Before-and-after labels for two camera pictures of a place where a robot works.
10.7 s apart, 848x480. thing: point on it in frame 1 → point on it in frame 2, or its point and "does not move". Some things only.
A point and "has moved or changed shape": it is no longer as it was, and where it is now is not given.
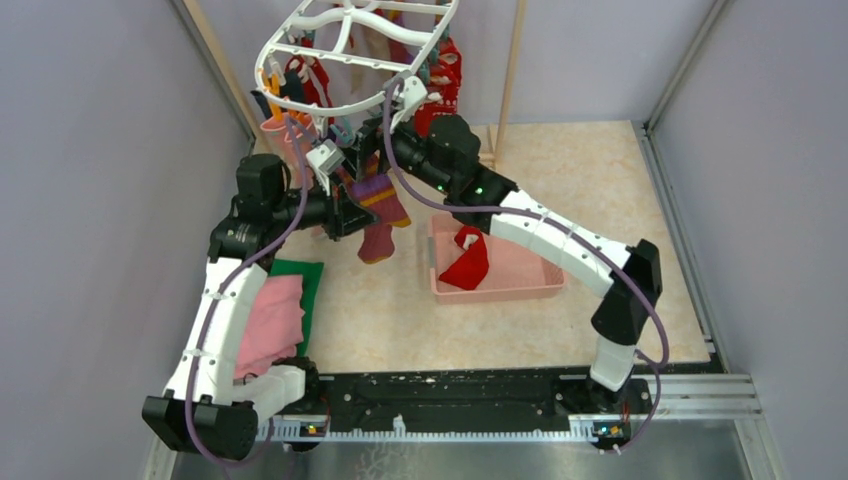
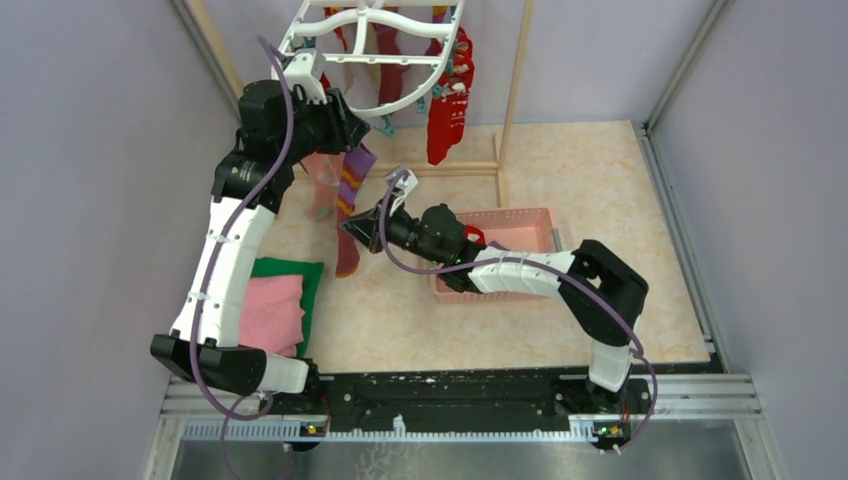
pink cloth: [275, 329] does not move
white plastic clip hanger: [346, 19] has moved or changed shape
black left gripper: [343, 216] → [345, 128]
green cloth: [311, 273] does not move
